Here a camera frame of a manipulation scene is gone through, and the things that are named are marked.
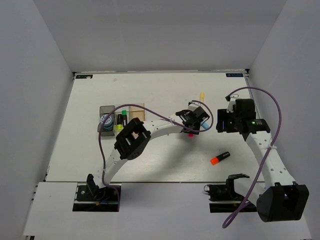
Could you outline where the grey transparent container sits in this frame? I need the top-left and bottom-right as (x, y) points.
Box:
(97, 105), (115, 137)

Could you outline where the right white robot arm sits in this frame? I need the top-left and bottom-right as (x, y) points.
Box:
(216, 95), (309, 222)

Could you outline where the right blue table label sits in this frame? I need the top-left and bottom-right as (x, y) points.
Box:
(225, 72), (244, 78)

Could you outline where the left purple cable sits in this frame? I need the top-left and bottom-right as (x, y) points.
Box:
(97, 100), (214, 211)

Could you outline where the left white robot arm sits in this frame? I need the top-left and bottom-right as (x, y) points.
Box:
(86, 102), (213, 201)

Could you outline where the clear transparent container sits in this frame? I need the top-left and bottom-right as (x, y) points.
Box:
(113, 105), (130, 134)

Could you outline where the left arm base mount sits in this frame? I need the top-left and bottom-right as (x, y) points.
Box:
(72, 185), (119, 213)

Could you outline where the pastel blue highlighter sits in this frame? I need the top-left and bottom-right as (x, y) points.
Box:
(201, 121), (210, 130)

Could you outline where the pastel yellow highlighter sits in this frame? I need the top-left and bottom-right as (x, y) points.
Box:
(199, 92), (205, 103)

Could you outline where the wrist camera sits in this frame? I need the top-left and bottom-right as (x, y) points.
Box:
(225, 94), (240, 113)
(187, 101), (201, 112)

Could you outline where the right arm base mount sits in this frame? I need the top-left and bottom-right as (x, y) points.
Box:
(203, 173), (249, 213)

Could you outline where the left blue table label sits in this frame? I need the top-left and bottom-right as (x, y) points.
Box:
(75, 74), (93, 79)

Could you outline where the blue table label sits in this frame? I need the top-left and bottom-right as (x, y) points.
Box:
(75, 74), (93, 79)
(225, 72), (244, 78)

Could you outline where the yellow black highlighter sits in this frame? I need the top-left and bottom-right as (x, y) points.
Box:
(116, 113), (123, 132)

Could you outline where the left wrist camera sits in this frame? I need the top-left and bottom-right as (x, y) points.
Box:
(187, 101), (201, 112)

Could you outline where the orange transparent container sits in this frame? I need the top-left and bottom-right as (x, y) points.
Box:
(129, 103), (146, 122)

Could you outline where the orange black highlighter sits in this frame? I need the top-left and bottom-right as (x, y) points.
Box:
(210, 151), (230, 165)

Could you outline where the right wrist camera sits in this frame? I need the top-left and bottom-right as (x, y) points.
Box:
(225, 94), (240, 113)

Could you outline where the green black highlighter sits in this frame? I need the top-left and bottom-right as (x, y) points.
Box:
(121, 110), (128, 127)

